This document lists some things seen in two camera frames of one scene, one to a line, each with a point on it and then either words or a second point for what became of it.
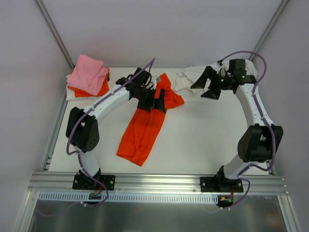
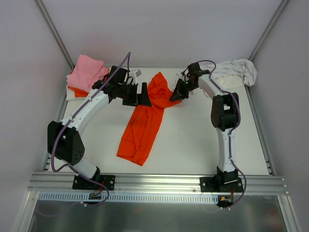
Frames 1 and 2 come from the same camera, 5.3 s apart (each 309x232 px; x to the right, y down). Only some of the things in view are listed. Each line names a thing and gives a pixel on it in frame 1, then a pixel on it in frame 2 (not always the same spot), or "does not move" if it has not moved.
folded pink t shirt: [88, 75] does not move
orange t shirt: [140, 134] does not move
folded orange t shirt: [104, 88] does not move
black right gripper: [215, 79] → [184, 86]
